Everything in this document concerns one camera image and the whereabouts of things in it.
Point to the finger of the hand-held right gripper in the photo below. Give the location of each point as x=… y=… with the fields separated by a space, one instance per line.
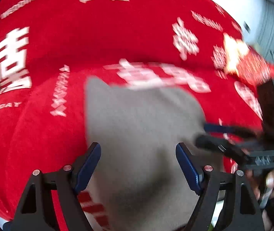
x=228 y=128
x=221 y=146

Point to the dark wall socket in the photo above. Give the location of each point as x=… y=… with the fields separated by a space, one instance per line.
x=246 y=27

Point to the red printed blanket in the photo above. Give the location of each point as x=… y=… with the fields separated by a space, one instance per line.
x=103 y=43

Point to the red orange shiny packet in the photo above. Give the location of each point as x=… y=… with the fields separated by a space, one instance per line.
x=249 y=62

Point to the grey small garment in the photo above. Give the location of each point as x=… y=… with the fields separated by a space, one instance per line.
x=141 y=130

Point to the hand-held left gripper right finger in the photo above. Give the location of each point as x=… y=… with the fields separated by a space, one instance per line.
x=189 y=167

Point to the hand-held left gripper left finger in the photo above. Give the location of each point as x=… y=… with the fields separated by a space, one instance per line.
x=88 y=166

